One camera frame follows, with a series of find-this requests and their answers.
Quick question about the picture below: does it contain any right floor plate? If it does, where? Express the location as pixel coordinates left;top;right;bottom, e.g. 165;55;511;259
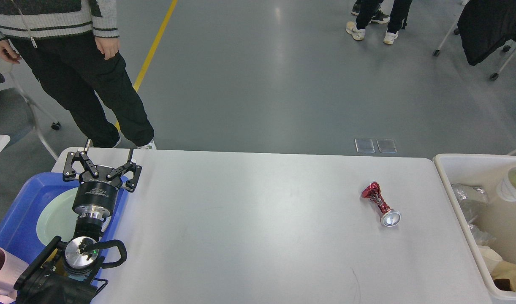
376;138;398;153

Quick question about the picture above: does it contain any left floor plate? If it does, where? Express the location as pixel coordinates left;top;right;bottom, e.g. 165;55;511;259
354;138;375;153

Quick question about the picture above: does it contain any red snack wrapper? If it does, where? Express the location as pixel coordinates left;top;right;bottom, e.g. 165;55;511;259
361;181;402;227

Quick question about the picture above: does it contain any person with dark sneakers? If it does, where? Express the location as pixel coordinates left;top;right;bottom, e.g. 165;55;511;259
351;0;391;24

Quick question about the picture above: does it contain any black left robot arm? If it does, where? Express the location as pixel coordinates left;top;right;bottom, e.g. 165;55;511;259
14;140;142;304

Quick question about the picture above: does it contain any white paper cup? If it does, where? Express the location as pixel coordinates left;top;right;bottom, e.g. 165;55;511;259
496;167;516;202
478;246;503;273

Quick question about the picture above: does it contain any pink ribbed mug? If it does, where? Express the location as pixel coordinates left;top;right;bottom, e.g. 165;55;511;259
0;247;29;304

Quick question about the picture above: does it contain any brown paper bag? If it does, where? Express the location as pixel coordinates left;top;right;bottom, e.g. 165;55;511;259
490;261;516;292

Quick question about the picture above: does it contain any person in black trousers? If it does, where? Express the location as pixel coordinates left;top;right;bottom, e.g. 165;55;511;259
345;0;412;45

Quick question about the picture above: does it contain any green plate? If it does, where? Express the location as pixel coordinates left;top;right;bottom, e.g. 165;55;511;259
35;187;111;247

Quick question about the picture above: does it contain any blue plastic tray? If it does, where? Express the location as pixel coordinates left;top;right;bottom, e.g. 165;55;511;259
0;173;125;265

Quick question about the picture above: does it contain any floor plate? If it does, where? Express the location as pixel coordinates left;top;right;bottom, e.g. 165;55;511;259
376;138;398;153
354;138;375;153

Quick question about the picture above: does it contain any white plastic bin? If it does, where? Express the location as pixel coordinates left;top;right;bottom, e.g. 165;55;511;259
433;154;516;301

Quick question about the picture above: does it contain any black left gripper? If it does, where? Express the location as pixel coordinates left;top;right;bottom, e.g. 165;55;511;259
63;138;142;220

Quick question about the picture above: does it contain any chair with black jacket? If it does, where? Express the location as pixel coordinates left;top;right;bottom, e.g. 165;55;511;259
432;0;516;81

